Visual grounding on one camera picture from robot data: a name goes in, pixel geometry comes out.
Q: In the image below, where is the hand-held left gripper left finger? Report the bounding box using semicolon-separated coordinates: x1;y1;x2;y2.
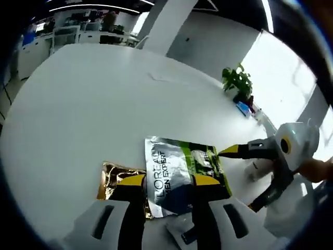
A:
65;173;146;250

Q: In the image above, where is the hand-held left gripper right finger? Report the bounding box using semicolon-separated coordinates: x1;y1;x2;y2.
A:
191;173;276;250

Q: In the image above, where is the tall white skincare tube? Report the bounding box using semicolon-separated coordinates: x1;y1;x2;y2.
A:
244;158;276;182

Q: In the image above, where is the clear plastic skincare sachet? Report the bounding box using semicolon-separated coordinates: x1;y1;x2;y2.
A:
165;213;209;250

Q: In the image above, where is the gold foil skincare sachet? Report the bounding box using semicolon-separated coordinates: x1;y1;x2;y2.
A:
96;161;154;221

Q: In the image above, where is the green silver skincare sachet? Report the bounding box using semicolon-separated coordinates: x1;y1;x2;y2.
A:
144;135;233;218

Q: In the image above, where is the white mesh office chair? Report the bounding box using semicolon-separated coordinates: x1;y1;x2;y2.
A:
262;179;333;238

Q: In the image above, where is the blue tissue packet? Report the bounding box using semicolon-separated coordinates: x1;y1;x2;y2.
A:
235;101;252;117

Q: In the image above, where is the potted green plant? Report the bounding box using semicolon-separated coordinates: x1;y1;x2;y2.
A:
221;62;253;101

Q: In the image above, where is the long white ceiling light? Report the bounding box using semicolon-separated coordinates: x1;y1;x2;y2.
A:
261;0;275;33

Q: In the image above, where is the row of white office desks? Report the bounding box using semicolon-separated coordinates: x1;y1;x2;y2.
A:
18;15;146;79

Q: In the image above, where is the blue plastic bin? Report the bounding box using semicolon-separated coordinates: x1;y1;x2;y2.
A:
22;33;34;47

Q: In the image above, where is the curved ceiling light strip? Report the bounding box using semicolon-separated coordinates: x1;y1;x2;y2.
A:
49;4;145;14

